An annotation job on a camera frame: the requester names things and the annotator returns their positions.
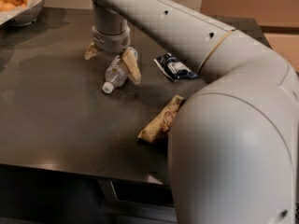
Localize metal fruit bowl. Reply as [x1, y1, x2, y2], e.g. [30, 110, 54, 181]
[2, 0, 46, 26]

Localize white paper bowl liner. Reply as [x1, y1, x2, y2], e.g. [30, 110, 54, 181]
[0, 0, 45, 26]

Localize orange fruit bottom left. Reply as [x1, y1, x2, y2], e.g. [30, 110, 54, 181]
[0, 3, 16, 12]

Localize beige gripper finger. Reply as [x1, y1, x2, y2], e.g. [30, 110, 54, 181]
[121, 48, 141, 85]
[84, 42, 101, 60]

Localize crumpled blue white snack bag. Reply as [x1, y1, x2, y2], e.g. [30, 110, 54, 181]
[153, 53, 198, 81]

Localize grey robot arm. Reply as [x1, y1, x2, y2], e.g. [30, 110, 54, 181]
[92, 0, 299, 224]

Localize clear plastic water bottle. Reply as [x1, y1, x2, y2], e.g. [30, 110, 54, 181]
[102, 55, 129, 94]

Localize brown cream chip bag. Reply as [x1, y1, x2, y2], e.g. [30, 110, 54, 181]
[137, 95, 185, 144]

